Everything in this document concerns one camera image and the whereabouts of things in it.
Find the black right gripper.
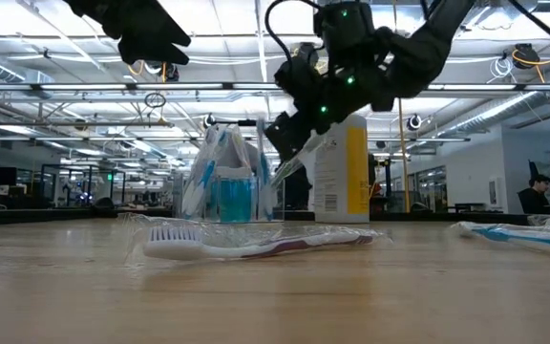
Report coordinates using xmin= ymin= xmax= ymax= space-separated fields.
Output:
xmin=264 ymin=45 xmax=338 ymax=161

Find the clear plastic toothbrush holder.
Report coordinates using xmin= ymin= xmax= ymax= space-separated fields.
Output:
xmin=179 ymin=118 xmax=286 ymax=224

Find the blue white toothbrush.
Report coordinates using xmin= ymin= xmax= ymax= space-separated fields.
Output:
xmin=215 ymin=126 xmax=232 ymax=166
xmin=180 ymin=124 xmax=220 ymax=220
xmin=451 ymin=220 xmax=550 ymax=255

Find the white yellow wipes canister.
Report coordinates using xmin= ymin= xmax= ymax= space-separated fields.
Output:
xmin=313 ymin=114 xmax=370 ymax=225

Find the purple white wrapped toothbrush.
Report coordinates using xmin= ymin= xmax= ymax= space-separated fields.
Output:
xmin=124 ymin=212 xmax=393 ymax=264

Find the person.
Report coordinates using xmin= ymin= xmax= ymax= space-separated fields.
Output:
xmin=517 ymin=174 xmax=550 ymax=215

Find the black hanging cable coil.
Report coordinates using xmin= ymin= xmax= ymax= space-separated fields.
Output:
xmin=142 ymin=91 xmax=168 ymax=109

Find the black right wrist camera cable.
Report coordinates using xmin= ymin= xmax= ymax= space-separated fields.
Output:
xmin=264 ymin=0 xmax=324 ymax=63

